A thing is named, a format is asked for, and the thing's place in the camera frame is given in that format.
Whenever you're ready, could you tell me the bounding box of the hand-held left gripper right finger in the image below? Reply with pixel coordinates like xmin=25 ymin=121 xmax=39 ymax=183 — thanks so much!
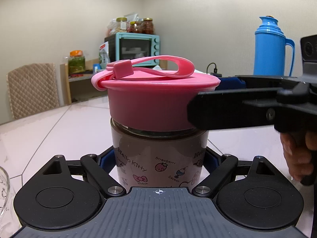
xmin=193 ymin=147 xmax=276 ymax=197

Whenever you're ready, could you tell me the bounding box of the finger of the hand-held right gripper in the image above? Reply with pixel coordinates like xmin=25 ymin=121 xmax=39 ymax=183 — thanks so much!
xmin=187 ymin=90 xmax=280 ymax=131
xmin=217 ymin=76 xmax=307 ymax=91

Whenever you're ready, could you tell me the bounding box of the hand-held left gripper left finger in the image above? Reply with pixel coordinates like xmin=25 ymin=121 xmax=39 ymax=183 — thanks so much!
xmin=41 ymin=147 xmax=125 ymax=197

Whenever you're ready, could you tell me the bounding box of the white cartoon print bottle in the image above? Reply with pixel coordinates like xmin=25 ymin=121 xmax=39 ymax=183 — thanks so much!
xmin=110 ymin=118 xmax=209 ymax=189

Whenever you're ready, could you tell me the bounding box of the pink bottle cap with strap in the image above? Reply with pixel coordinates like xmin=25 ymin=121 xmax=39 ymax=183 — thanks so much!
xmin=91 ymin=55 xmax=220 ymax=132

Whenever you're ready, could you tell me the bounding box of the clear glass bowl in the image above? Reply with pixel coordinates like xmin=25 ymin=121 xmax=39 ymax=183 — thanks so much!
xmin=0 ymin=166 xmax=10 ymax=231

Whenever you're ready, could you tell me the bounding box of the person's right hand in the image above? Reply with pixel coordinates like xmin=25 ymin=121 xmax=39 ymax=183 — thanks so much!
xmin=280 ymin=131 xmax=317 ymax=182

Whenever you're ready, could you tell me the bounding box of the blue thermos jug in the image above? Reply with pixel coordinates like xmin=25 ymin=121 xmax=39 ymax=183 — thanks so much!
xmin=253 ymin=16 xmax=296 ymax=77

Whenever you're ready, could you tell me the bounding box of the wooden side table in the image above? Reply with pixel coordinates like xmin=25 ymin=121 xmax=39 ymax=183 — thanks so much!
xmin=60 ymin=59 xmax=109 ymax=105

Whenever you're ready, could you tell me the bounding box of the tall red contents jar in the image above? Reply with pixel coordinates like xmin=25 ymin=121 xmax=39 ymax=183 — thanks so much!
xmin=142 ymin=18 xmax=154 ymax=35

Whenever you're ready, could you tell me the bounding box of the green pickle jar orange lid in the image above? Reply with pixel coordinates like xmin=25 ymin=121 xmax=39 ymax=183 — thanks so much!
xmin=68 ymin=50 xmax=86 ymax=75

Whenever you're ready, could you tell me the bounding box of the beige quilted chair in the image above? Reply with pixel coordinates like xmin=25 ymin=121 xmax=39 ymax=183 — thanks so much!
xmin=7 ymin=63 xmax=60 ymax=119

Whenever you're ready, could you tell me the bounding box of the teal toaster oven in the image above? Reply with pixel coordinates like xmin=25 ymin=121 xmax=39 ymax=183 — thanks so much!
xmin=104 ymin=32 xmax=160 ymax=68

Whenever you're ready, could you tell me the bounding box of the red white packaged bag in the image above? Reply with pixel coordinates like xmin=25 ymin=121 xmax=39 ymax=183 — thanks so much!
xmin=98 ymin=43 xmax=111 ymax=69

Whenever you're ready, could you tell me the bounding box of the short red contents jar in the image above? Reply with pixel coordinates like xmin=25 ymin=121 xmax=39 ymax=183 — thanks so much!
xmin=129 ymin=21 xmax=142 ymax=34

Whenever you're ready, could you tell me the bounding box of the white paper bag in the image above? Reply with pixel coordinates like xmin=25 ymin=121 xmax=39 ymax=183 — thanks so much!
xmin=124 ymin=12 xmax=141 ymax=22

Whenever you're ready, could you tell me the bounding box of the pale contents jar gold lid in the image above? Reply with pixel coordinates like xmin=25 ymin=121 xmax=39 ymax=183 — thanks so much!
xmin=116 ymin=17 xmax=128 ymax=33

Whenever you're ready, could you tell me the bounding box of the black charging cable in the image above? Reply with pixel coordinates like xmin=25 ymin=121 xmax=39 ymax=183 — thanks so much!
xmin=207 ymin=63 xmax=222 ymax=77

